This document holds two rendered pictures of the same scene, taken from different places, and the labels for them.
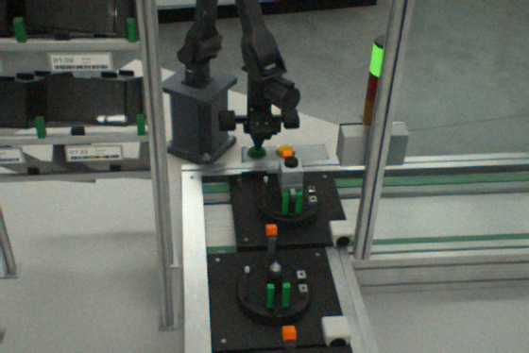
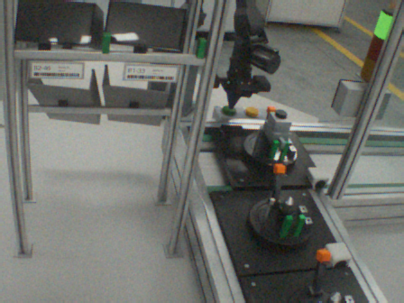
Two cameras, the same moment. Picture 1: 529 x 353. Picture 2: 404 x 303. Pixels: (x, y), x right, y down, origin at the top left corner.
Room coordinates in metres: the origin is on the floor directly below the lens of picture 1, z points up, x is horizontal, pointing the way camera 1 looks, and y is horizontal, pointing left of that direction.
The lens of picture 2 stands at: (0.22, 0.30, 1.60)
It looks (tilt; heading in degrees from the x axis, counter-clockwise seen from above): 33 degrees down; 349
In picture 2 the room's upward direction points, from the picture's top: 12 degrees clockwise
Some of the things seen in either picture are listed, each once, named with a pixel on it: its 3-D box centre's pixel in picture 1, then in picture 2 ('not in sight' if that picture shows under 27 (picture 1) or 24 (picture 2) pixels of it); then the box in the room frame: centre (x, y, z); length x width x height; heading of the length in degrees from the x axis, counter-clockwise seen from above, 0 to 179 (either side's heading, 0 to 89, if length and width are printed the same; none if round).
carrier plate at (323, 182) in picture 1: (287, 209); (267, 158); (1.16, -0.05, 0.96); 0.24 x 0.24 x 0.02; 8
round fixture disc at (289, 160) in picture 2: (287, 202); (269, 151); (1.16, -0.05, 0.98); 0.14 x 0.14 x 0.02
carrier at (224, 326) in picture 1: (275, 278); (285, 212); (0.89, -0.03, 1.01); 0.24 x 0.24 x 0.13; 8
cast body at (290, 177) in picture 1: (291, 176); (279, 126); (1.14, -0.06, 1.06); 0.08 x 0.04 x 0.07; 8
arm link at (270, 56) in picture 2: (274, 77); (259, 45); (1.33, -0.01, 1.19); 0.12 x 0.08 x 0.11; 43
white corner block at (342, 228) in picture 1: (340, 234); (316, 179); (1.07, -0.16, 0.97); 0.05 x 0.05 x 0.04; 8
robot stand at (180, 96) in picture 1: (199, 114); (172, 79); (1.53, 0.18, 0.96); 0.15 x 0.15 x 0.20; 62
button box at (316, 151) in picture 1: (284, 162); (249, 122); (1.37, -0.05, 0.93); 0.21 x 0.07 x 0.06; 98
